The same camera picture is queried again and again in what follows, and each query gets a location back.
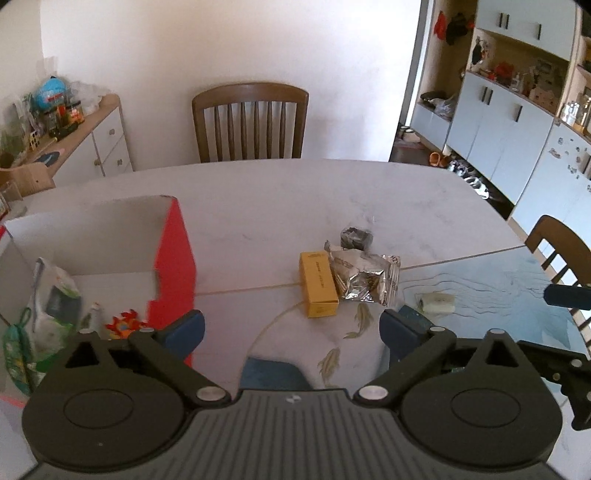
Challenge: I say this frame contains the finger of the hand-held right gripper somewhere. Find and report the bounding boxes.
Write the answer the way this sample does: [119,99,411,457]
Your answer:
[517,340,591,385]
[544,284,591,310]

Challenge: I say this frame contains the blue cloth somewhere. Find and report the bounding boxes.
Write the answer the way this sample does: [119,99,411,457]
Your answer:
[242,357,311,391]

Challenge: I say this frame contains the pale blue wall cabinet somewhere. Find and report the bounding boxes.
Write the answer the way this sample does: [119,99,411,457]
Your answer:
[406,0,591,243]

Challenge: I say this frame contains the small light wooden chair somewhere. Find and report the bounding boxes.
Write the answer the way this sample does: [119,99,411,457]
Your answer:
[0,161,57,200]

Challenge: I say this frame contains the white and green bag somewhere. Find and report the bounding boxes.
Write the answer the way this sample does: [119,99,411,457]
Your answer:
[25,257,84,365]

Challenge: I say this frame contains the white sideboard with wooden top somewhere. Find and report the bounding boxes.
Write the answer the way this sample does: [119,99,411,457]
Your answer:
[14,95,136,188]

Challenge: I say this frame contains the silver foil packet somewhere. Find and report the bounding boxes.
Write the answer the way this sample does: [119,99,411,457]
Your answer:
[325,240,402,306]

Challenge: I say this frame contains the wooden slat-back chair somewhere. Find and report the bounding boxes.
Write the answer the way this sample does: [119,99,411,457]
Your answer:
[524,215,591,344]
[191,82,310,163]

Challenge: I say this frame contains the small white packet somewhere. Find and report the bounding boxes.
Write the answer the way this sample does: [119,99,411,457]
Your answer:
[417,292,456,315]

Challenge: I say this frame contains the crumpled clear plastic bag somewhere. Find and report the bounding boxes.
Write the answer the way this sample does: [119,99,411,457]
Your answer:
[69,80,110,116]

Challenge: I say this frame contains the green cartoon plush pouch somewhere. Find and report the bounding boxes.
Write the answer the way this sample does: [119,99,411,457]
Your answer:
[2,308,40,397]

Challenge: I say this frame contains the yellow carton box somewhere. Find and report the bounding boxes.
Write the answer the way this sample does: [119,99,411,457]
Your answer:
[298,251,341,319]

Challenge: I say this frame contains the red and yellow ornament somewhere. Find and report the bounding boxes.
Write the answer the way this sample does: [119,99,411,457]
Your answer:
[105,310,149,340]

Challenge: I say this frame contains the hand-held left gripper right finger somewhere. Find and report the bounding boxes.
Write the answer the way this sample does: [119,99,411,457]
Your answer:
[353,309,525,408]

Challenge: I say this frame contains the blue globe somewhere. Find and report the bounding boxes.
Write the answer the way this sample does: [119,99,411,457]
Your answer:
[34,76,71,112]

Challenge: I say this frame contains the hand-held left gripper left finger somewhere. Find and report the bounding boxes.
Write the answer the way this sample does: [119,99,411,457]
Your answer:
[65,310,232,408]

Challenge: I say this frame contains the black hanging cloth item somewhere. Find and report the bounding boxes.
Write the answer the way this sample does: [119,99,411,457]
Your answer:
[445,13,470,46]

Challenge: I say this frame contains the red cardboard box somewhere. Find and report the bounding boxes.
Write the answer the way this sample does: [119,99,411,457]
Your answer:
[0,195,199,408]

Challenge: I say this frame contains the dark packet in clear wrap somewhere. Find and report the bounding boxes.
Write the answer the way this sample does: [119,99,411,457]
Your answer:
[339,225,374,251]

